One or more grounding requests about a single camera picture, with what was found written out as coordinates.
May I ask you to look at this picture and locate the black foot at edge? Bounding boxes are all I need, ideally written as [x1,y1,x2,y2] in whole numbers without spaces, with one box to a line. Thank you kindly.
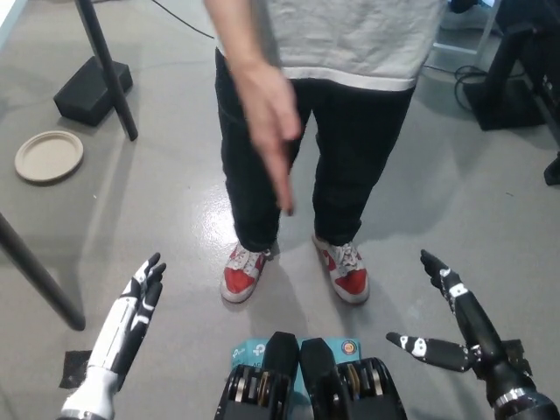
[543,150,560,187]

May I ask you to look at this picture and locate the robot left arm silver ring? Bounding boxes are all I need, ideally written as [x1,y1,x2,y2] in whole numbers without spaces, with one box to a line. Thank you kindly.
[56,409,116,420]

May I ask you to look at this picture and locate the black equipment stand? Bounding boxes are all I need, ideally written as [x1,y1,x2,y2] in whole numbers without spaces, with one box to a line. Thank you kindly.
[462,21,560,132]

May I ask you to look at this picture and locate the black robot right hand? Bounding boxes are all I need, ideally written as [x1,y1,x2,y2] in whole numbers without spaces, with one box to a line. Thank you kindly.
[385,248,537,402]

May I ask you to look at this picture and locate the thin black floor cable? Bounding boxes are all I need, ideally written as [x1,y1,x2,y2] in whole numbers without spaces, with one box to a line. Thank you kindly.
[150,0,218,39]

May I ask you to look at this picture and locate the black cable bundle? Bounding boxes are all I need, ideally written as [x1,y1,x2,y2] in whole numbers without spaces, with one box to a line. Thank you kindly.
[452,65,494,116]

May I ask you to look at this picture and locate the black table leg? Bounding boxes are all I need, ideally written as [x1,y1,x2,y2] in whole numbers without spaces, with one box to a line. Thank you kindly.
[0,212,87,332]

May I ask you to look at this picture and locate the person's bare right hand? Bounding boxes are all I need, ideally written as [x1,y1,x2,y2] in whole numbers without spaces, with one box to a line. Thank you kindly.
[229,59,303,216]

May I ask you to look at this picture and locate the white metal frame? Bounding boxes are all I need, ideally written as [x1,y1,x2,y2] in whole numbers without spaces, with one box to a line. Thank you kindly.
[422,0,503,72]

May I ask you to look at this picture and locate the black block stand base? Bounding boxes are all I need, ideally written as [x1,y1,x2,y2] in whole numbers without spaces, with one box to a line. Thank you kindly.
[52,55,135,128]

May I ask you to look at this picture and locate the red white sneaker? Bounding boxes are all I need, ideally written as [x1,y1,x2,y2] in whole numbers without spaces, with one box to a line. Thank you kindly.
[220,241,275,304]
[311,234,371,305]

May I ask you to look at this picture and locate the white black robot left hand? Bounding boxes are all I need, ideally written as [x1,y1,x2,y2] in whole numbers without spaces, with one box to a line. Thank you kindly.
[59,252,168,416]

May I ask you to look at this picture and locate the black slanted pole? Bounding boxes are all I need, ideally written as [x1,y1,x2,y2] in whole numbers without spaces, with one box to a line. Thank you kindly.
[73,0,139,142]

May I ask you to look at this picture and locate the beige paper plate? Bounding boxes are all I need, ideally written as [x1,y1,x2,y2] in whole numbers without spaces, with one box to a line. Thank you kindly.
[14,129,85,184]

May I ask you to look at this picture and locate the person grey shirt black trousers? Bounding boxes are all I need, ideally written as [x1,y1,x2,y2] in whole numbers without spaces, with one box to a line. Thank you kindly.
[204,0,450,254]

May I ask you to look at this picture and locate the black floor tape patch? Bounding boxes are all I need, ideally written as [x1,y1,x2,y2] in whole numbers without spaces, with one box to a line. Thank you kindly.
[59,349,95,389]

